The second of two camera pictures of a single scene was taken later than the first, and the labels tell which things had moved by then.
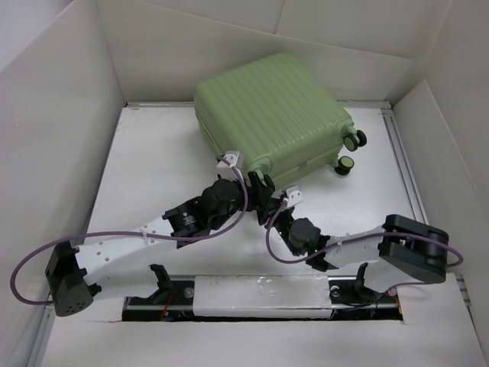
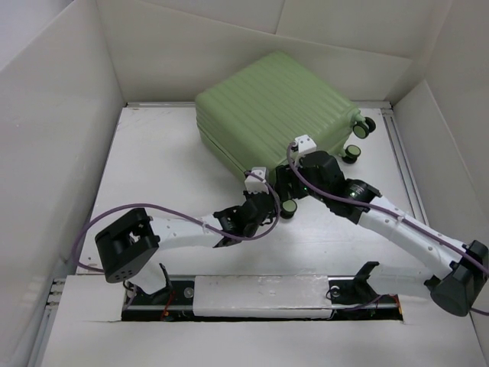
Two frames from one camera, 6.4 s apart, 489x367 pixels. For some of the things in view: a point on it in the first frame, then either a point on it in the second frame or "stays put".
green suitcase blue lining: [279, 115] stays put
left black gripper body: [238, 205] to [250, 231]
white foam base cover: [281, 296] stays put
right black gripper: [273, 205] to [283, 178]
